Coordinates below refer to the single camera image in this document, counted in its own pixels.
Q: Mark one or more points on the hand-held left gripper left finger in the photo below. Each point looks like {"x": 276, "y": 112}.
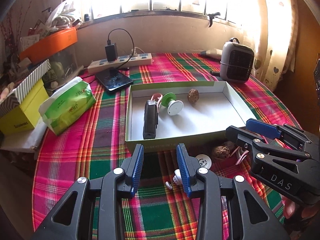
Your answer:
{"x": 138, "y": 170}

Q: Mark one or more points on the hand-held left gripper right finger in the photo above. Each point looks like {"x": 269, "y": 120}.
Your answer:
{"x": 182, "y": 170}

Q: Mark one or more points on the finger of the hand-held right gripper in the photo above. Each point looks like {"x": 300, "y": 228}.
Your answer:
{"x": 237, "y": 136}
{"x": 262, "y": 128}

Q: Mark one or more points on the small white mushroom gadget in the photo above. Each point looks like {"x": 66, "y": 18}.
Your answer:
{"x": 176, "y": 177}

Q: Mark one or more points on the brown walnut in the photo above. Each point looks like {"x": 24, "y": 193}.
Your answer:
{"x": 193, "y": 95}
{"x": 221, "y": 151}

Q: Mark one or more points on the white round jar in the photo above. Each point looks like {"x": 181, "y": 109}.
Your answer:
{"x": 203, "y": 161}

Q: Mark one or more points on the pink and green clip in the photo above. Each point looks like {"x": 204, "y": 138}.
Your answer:
{"x": 156, "y": 95}
{"x": 240, "y": 160}

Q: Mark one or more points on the green and white cardboard box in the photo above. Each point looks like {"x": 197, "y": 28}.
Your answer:
{"x": 200, "y": 122}

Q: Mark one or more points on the black rectangular device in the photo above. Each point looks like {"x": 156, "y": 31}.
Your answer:
{"x": 150, "y": 122}

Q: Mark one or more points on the green and white suction holder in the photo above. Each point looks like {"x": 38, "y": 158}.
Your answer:
{"x": 175, "y": 107}

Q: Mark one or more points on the person's right hand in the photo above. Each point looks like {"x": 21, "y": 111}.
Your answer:
{"x": 288, "y": 207}

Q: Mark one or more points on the pink green plaid tablecloth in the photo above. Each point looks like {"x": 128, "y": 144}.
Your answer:
{"x": 75, "y": 142}

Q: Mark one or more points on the grey desktop heater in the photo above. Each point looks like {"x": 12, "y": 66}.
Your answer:
{"x": 236, "y": 62}

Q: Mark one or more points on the cream heart print curtain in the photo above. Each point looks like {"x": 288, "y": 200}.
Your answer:
{"x": 275, "y": 42}

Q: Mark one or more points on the beige tube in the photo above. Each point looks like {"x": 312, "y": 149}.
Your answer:
{"x": 212, "y": 53}

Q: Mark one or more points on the black smartphone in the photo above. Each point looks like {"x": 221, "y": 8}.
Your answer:
{"x": 113, "y": 80}

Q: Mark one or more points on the green tissue pack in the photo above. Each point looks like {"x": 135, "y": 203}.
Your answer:
{"x": 67, "y": 105}

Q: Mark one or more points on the white power strip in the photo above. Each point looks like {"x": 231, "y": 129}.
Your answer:
{"x": 140, "y": 60}

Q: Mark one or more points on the white flat box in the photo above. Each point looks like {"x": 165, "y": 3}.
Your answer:
{"x": 22, "y": 140}

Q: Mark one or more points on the black charger adapter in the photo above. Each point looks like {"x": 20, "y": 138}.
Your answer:
{"x": 111, "y": 52}

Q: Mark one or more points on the yellow box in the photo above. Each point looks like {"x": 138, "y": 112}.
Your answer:
{"x": 22, "y": 115}

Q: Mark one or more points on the clear plastic container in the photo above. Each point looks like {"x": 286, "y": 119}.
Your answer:
{"x": 65, "y": 60}

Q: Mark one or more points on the striped box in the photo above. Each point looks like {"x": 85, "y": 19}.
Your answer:
{"x": 32, "y": 75}

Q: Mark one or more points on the orange box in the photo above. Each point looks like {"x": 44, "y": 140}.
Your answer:
{"x": 50, "y": 42}

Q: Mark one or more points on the small dark bottle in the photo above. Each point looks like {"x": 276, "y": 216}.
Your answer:
{"x": 87, "y": 17}

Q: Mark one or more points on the white knit gloves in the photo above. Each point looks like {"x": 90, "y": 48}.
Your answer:
{"x": 65, "y": 21}

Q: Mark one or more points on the clear plastic bag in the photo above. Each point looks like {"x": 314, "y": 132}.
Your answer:
{"x": 60, "y": 8}

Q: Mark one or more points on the red flower branches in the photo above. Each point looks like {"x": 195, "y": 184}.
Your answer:
{"x": 8, "y": 30}

